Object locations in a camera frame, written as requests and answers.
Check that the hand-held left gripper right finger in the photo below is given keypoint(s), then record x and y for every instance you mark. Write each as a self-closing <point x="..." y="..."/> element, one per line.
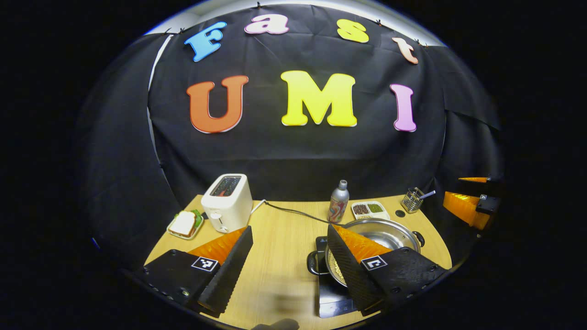
<point x="348" y="270"/>

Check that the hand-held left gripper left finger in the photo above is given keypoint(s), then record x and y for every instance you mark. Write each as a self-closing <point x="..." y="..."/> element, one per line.
<point x="229" y="272"/>

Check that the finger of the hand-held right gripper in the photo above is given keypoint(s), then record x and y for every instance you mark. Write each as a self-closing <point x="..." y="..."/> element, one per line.
<point x="493" y="180"/>
<point x="458" y="205"/>

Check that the pile of yellow soybeans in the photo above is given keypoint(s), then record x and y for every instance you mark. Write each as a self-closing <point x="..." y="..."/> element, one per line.
<point x="337" y="268"/>

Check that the black induction cooktop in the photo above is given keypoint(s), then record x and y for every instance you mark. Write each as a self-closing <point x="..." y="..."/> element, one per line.
<point x="332" y="298"/>

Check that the stainless steel pot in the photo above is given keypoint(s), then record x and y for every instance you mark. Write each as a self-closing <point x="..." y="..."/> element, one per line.
<point x="390" y="233"/>

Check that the metal utensil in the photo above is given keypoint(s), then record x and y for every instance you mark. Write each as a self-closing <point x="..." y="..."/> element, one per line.
<point x="427" y="195"/>

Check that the pale green rectangular tray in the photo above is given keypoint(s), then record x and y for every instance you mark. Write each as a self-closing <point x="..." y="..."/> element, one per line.
<point x="195" y="231"/>

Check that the white divided bean dish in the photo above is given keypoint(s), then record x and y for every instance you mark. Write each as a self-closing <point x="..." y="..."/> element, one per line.
<point x="369" y="210"/>

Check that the white toaster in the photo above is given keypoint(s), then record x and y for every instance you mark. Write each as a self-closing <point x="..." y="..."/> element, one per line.
<point x="227" y="206"/>

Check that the sandwich with lettuce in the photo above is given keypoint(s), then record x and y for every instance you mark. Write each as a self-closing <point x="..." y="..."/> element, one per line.
<point x="183" y="223"/>

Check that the silver printed drink bottle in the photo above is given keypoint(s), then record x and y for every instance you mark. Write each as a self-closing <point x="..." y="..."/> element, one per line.
<point x="338" y="204"/>

